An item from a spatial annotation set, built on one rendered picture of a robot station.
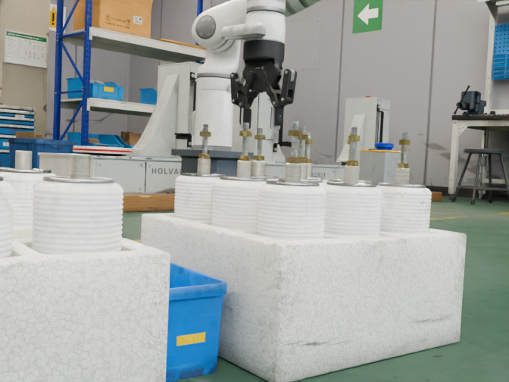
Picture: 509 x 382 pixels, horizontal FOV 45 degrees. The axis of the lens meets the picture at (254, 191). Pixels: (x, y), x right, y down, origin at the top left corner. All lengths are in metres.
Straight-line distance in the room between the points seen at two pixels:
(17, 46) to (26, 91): 0.49
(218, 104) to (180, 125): 2.00
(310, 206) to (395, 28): 6.37
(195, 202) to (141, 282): 0.38
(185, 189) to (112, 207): 0.36
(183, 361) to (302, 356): 0.15
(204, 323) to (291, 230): 0.17
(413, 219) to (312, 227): 0.22
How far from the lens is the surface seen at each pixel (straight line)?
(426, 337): 1.01
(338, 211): 0.90
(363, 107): 4.85
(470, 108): 5.65
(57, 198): 0.66
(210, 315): 0.81
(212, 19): 1.47
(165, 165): 3.22
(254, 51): 1.11
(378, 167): 1.25
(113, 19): 6.33
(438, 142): 6.70
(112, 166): 3.04
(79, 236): 0.66
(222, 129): 1.45
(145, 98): 6.88
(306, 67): 7.83
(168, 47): 6.59
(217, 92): 1.46
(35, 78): 7.46
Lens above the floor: 0.28
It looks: 3 degrees down
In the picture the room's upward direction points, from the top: 3 degrees clockwise
